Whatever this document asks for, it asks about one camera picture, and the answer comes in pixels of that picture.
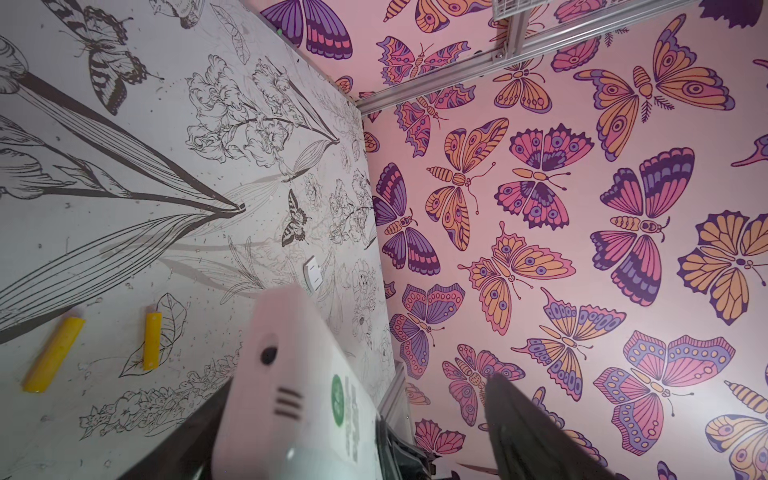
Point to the small white remote control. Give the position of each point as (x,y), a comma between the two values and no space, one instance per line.
(295,408)

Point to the white battery cover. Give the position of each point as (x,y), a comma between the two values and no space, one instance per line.
(313,274)

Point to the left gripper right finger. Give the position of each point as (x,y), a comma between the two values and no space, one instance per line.
(527,445)

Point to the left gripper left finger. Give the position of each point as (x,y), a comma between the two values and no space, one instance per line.
(187,452)

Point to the yellow battery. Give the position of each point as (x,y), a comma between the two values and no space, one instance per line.
(152,341)
(51,359)

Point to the white wire basket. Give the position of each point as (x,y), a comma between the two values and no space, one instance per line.
(504,9)

